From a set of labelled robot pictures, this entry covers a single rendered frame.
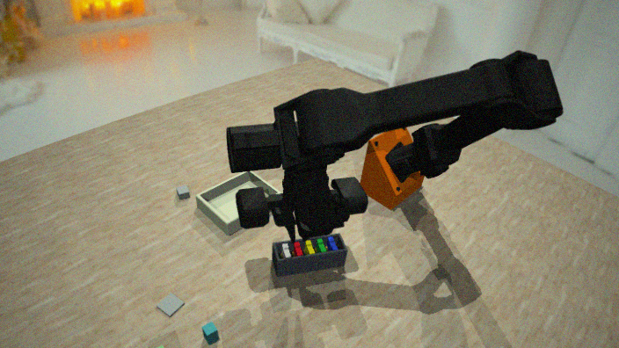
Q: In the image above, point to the teal cube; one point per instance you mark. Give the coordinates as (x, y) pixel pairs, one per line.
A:
(210, 333)

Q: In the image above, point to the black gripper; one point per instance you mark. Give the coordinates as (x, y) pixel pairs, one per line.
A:
(253, 206)

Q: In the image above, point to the yellow fuse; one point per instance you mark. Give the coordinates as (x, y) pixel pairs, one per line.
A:
(308, 248)

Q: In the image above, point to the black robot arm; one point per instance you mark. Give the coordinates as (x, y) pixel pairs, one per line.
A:
(516, 92)

